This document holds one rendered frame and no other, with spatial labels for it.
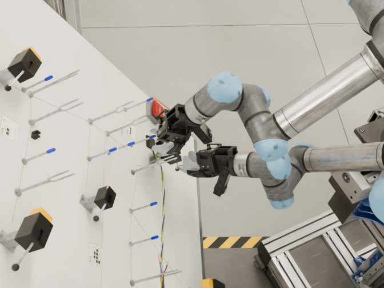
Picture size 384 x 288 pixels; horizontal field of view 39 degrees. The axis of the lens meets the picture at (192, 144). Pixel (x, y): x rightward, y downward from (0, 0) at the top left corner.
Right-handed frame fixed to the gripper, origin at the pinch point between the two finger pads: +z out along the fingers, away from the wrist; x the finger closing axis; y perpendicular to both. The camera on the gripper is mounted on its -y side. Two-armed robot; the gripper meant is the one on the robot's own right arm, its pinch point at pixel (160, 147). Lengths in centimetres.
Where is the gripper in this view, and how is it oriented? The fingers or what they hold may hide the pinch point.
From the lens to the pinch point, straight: 157.1
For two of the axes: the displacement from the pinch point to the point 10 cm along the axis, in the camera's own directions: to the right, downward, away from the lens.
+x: 1.1, 8.8, -4.7
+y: -8.1, -1.9, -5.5
